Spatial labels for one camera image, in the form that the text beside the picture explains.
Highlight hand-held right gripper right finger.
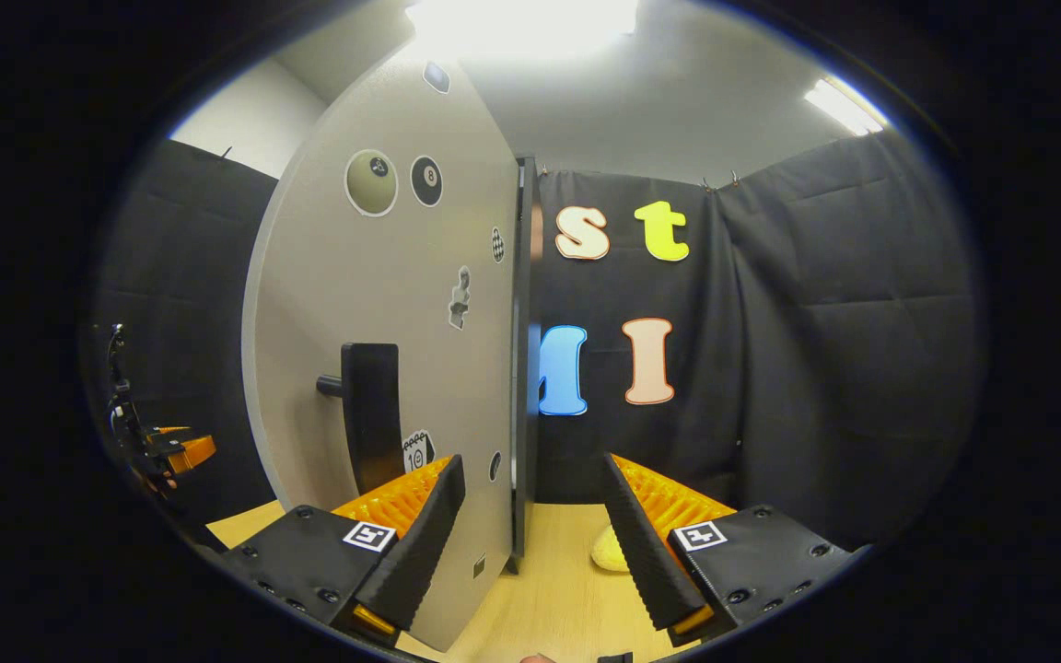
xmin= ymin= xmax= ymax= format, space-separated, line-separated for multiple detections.
xmin=602 ymin=453 xmax=872 ymax=647

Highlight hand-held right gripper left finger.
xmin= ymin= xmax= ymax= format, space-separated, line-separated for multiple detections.
xmin=217 ymin=454 xmax=467 ymax=646

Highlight black door handle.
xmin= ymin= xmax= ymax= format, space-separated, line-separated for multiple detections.
xmin=316 ymin=343 xmax=405 ymax=496

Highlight light grey cabinet door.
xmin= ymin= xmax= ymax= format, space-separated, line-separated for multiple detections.
xmin=241 ymin=39 xmax=531 ymax=653

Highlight pale yellow lumpy object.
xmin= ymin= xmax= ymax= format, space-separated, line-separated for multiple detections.
xmin=591 ymin=523 xmax=631 ymax=573

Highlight black backdrop cloth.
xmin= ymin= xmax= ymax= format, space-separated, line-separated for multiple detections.
xmin=79 ymin=129 xmax=987 ymax=553

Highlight narrow ceiling light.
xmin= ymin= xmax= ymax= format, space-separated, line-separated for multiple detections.
xmin=804 ymin=78 xmax=889 ymax=137

